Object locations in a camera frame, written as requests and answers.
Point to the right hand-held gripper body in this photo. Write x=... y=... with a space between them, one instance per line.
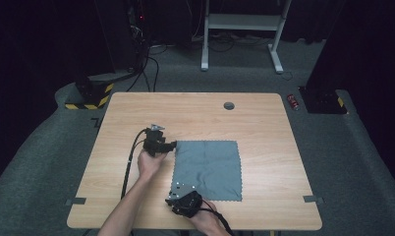
x=189 y=203

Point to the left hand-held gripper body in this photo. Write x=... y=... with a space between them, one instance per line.
x=153 y=141

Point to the grey cloth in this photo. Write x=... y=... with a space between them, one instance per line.
x=212 y=170

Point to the person's left hand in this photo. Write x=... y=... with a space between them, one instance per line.
x=149 y=165

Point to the person's right hand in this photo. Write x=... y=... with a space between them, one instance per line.
x=205 y=221

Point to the grey table grommet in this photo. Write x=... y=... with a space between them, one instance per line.
x=229 y=106

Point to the black yellow striped stand base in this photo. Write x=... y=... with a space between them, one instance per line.
x=94 y=95

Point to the grey tape strip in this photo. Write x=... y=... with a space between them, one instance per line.
x=76 y=201
x=312 y=199

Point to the dark equipment rack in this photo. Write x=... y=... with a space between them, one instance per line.
x=138 y=32

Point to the red can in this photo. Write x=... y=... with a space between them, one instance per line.
x=293 y=102

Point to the black stand base yellow mark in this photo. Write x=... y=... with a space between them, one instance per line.
x=323 y=101

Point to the white metal stand frame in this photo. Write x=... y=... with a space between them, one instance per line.
x=241 y=21

